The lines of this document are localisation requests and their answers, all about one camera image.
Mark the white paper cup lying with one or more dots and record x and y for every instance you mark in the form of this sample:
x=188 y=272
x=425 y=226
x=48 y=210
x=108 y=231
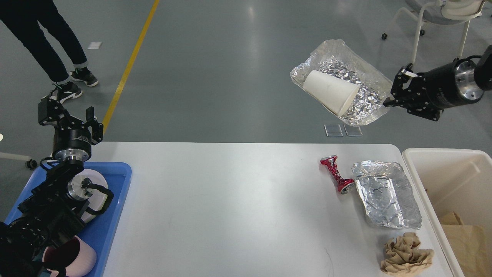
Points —
x=335 y=94

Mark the person with black green sneakers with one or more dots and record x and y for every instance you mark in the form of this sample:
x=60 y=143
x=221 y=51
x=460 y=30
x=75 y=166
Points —
x=26 y=20

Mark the white office chair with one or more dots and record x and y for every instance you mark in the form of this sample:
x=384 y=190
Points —
x=439 y=13

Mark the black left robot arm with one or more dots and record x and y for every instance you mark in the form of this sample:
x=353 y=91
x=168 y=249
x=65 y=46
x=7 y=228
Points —
x=51 y=216

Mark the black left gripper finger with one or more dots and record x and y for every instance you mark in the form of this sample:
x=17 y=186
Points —
x=52 y=113
x=91 y=129

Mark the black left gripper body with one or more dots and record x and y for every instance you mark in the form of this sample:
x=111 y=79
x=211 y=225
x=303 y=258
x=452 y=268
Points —
x=72 y=143

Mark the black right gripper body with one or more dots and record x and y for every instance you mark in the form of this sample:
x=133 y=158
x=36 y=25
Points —
x=458 y=83

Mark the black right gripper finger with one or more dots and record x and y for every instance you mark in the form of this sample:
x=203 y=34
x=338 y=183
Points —
x=407 y=85
x=420 y=109

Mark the crushed red soda can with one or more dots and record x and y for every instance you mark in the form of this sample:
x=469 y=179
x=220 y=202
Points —
x=343 y=185

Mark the pink ribbed mug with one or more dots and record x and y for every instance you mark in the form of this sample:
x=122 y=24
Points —
x=75 y=258

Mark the crumpled brown paper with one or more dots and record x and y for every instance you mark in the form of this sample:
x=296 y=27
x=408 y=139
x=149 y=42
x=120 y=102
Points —
x=404 y=257

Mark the white plastic bin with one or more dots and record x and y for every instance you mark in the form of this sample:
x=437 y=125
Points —
x=451 y=180

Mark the grey floor socket plate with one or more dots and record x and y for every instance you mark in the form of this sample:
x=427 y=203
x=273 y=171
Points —
x=333 y=130
x=353 y=131

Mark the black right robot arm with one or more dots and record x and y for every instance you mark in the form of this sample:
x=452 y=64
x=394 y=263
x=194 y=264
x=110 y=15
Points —
x=485 y=67

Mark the brown paper bag in bin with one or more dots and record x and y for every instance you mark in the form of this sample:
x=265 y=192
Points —
x=469 y=245

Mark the crumpled foil piece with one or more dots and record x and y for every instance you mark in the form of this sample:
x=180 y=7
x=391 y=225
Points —
x=387 y=195

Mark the pink plate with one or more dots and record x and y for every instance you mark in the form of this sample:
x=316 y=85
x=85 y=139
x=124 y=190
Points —
x=97 y=200

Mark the blue plastic tray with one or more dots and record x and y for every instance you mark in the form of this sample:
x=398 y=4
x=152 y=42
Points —
x=100 y=231

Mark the aluminium foil tray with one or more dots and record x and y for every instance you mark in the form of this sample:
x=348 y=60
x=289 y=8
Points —
x=334 y=57

